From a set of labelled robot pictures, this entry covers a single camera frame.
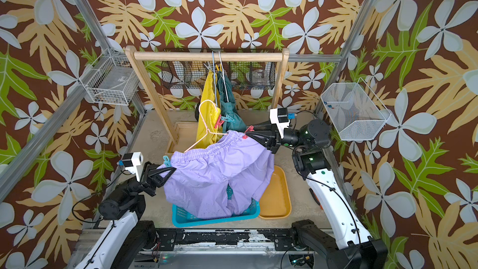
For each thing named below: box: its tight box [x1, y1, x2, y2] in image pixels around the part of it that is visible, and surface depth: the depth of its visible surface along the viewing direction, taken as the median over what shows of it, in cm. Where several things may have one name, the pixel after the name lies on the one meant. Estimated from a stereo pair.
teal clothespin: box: [163, 155, 172, 168], surface depth 56 cm
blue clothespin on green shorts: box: [220, 114, 235, 123], surface depth 63 cm
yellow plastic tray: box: [258, 165, 292, 220], surface depth 84 cm
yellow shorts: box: [195, 69, 224, 149], surface depth 88 cm
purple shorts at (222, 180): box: [159, 129, 276, 220], surface depth 64 cm
